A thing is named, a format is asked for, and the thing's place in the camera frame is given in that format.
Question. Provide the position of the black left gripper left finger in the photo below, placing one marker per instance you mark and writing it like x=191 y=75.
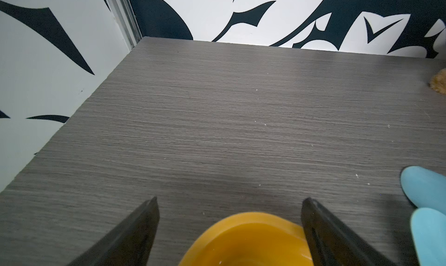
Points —
x=129 y=243

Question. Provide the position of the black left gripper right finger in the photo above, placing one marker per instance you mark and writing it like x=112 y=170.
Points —
x=333 y=243

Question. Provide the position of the light blue pointed trowel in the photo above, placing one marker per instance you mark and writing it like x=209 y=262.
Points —
x=428 y=228

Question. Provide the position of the light blue round shovel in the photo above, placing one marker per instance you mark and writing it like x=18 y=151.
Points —
x=424 y=188

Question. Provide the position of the yellow plastic storage box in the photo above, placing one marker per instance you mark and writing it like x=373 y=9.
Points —
x=250 y=239

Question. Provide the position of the brown plush dog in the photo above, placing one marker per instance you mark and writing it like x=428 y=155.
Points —
x=438 y=82

